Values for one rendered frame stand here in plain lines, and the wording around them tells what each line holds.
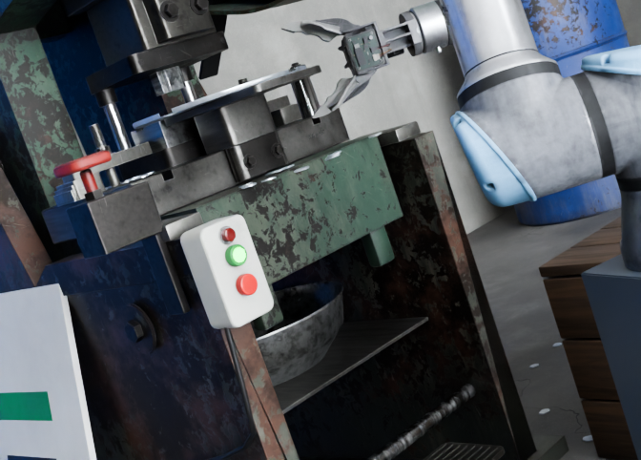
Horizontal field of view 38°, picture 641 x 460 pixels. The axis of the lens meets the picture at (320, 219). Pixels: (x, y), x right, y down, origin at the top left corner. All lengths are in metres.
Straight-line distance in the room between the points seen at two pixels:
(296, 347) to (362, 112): 2.12
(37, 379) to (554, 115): 1.04
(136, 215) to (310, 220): 0.31
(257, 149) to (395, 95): 2.25
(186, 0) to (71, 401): 0.67
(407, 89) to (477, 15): 2.71
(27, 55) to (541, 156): 0.99
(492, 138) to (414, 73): 2.82
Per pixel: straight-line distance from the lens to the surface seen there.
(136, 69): 1.52
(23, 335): 1.72
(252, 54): 3.27
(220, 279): 1.20
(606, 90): 1.02
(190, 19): 1.55
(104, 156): 1.23
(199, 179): 1.44
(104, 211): 1.23
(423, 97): 3.82
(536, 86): 1.02
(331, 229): 1.47
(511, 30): 1.06
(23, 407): 1.77
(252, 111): 1.49
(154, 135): 1.56
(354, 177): 1.52
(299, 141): 1.58
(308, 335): 1.53
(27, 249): 1.68
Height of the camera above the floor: 0.74
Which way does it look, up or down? 7 degrees down
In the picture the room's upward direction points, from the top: 19 degrees counter-clockwise
